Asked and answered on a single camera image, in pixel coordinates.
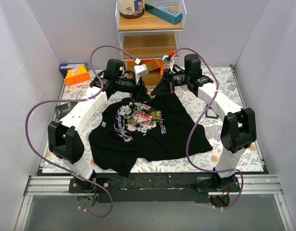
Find black floral print t-shirt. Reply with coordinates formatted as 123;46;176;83
89;94;213;177

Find white wire wooden shelf rack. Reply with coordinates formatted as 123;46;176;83
115;0;188;89

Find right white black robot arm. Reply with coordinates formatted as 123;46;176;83
152;52;257;191

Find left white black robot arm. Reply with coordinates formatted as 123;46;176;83
48;59;151;193

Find yellow green sponge pack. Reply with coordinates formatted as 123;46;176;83
127;61;136;71

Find floral patterned table mat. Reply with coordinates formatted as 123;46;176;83
41;66;265;174

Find orange box on mat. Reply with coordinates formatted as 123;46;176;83
64;65;91;86

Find teal rectangular box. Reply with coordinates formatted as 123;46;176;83
145;0;183;25

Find black green product box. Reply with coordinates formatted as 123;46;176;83
55;102;77;121

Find cream brown cartoon canister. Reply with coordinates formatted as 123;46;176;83
117;0;145;19

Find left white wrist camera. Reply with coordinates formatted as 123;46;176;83
134;64;149;81

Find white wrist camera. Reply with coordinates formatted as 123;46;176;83
161;51;175;71
134;64;149;81

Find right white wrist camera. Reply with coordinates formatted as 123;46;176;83
161;51;175;71

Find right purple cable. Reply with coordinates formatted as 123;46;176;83
174;47;244;210

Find purple cable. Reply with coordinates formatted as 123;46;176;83
174;47;244;210
26;45;141;218

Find black frame left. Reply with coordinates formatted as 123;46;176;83
205;108;219;119

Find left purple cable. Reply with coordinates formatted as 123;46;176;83
26;45;141;218

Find purple box at wall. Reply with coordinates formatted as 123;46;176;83
59;63;88;75

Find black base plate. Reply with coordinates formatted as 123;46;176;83
68;172;240;203

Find aluminium rail frame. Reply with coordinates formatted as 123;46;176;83
15;174;294;231

